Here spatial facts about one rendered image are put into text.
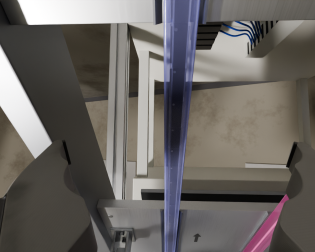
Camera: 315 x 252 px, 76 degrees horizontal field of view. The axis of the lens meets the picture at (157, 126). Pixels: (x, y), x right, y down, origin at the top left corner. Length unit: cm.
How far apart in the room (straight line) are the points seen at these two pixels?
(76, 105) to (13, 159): 352
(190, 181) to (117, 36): 42
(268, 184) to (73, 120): 57
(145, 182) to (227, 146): 244
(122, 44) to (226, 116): 258
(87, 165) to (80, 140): 3
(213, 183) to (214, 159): 240
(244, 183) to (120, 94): 41
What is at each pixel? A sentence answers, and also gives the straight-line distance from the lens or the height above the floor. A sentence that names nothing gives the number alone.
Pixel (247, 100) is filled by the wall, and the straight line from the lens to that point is 301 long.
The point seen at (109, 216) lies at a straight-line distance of 26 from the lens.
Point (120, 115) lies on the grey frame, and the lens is 47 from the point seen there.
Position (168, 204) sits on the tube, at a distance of 19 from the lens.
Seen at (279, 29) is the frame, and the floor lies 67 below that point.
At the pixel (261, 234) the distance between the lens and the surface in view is 29.
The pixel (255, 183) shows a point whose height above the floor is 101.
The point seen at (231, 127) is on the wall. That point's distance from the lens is 297.
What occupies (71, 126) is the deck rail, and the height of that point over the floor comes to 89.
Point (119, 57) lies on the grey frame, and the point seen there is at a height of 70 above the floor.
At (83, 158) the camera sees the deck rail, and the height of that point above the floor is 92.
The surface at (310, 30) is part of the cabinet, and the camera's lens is 67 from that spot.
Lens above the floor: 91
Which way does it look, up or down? 5 degrees down
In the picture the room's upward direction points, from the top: 179 degrees counter-clockwise
